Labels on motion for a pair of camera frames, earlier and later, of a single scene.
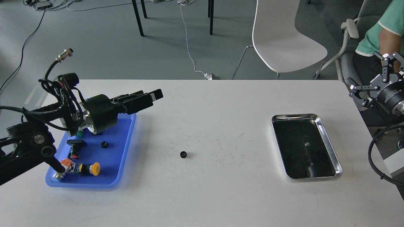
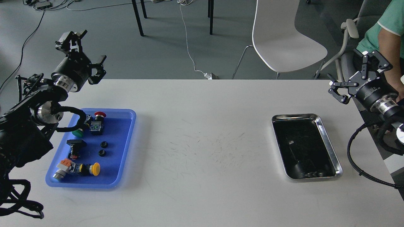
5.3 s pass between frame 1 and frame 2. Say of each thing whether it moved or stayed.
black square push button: stayed
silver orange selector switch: stayed
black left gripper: moved
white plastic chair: stayed
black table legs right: stayed
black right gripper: moved
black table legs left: stayed
